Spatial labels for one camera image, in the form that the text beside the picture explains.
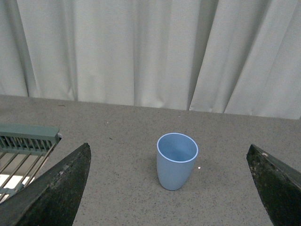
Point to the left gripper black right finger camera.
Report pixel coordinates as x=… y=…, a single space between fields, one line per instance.
x=278 y=185

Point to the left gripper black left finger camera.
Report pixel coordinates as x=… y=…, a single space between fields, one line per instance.
x=53 y=198

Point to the light blue plastic cup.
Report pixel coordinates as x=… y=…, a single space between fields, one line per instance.
x=176 y=155

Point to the green dish drying rack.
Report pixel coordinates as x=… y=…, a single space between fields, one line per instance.
x=23 y=151

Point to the white pleated curtain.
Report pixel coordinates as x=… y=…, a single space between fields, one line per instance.
x=220 y=56

